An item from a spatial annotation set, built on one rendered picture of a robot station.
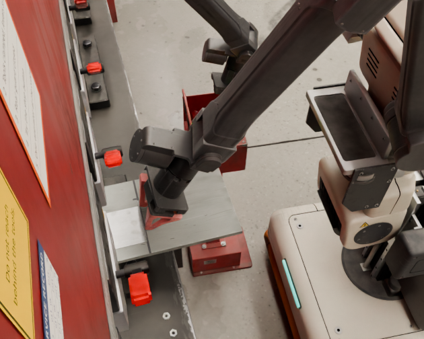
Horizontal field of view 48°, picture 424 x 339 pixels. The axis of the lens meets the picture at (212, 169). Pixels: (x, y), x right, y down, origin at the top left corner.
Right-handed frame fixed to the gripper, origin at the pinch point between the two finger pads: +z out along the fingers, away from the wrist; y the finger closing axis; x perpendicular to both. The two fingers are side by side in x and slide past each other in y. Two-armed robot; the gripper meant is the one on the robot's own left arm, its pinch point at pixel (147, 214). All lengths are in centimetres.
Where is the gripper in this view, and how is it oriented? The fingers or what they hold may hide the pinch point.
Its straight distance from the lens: 94.9
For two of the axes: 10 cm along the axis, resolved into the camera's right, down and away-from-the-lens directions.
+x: 8.3, 1.3, 5.5
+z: -4.9, 6.3, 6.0
